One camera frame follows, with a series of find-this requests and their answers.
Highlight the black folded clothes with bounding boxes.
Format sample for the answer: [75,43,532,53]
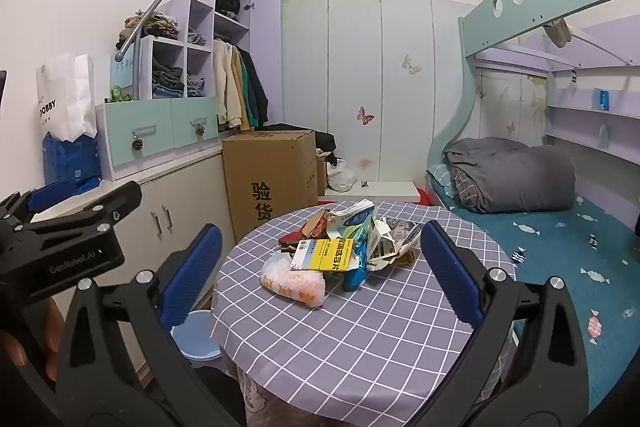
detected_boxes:
[217,0,249,20]

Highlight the purple cubby shelf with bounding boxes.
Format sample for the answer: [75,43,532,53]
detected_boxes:
[132,0,253,100]

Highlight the light blue packet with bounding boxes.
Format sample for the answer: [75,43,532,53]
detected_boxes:
[342,217,386,292]

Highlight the red wrapper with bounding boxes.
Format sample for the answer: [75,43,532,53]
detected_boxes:
[277,229,316,254]

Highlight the beige cloth bundle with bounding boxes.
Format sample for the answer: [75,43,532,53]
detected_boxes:
[544,18,573,48]

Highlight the green hanging shirt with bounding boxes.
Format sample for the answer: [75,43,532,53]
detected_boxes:
[239,49,258,130]

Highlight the brown cardboard piece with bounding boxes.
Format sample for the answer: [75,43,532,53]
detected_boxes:
[300,207,333,240]

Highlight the hanging clothes row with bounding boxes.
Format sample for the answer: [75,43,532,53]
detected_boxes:
[212,41,238,128]

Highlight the white wardrobe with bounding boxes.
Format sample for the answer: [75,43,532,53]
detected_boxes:
[280,0,473,185]

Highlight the grey checked tablecloth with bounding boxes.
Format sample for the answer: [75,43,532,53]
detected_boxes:
[210,199,518,427]

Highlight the large cardboard box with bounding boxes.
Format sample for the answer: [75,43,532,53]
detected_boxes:
[221,130,319,233]

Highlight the newspaper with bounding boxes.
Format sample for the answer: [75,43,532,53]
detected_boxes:
[367,216,426,272]

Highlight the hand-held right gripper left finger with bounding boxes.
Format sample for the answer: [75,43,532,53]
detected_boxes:
[55,223,223,409]

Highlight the blue plastic bag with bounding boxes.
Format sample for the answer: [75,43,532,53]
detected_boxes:
[42,132,103,195]

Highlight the white cabinet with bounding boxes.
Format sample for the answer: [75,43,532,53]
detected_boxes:
[30,141,237,388]

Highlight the grey duvet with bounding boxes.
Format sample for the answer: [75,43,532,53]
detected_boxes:
[442,137,577,214]

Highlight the black clothes heap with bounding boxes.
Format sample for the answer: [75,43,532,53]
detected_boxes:
[262,123,337,158]

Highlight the teal drawer unit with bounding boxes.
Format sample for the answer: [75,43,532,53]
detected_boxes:
[95,96,221,182]

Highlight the teal candy print bed sheet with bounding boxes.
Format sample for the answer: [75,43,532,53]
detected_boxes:
[445,194,640,413]

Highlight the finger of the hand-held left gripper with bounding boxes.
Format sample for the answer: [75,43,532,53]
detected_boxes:
[30,180,143,235]
[0,178,76,233]

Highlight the dark folded clothes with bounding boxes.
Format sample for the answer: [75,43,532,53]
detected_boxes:
[152,59,185,98]

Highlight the camouflage clothes pile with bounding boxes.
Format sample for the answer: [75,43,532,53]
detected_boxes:
[116,9,179,50]

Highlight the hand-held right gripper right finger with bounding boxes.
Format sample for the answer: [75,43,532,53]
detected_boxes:
[421,220,589,411]

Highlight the white plastic bag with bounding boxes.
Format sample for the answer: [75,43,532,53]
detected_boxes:
[327,158,357,192]

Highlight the white printed under cloth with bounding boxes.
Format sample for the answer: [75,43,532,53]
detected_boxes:
[222,347,301,427]

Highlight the red storage box white lid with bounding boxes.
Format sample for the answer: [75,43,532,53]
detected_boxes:
[318,181,432,208]

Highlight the purple wall shelves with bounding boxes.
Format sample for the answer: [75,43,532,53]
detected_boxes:
[545,67,640,168]

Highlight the black hanging coat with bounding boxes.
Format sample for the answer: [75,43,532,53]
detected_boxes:
[242,49,269,128]

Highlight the yellow hanging garment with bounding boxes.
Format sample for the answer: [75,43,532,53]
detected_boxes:
[232,47,251,132]

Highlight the yellow white medicine box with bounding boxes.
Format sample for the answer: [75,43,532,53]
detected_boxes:
[291,238,357,273]

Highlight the orange plastic bag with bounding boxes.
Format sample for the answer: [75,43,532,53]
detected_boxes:
[260,253,327,308]

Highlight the light blue plastic bin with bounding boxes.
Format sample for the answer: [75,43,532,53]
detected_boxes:
[170,309,221,360]

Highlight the person's left hand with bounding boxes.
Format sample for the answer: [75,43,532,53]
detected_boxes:
[0,301,66,383]

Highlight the white paper bag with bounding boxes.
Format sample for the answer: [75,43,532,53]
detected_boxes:
[36,52,98,142]

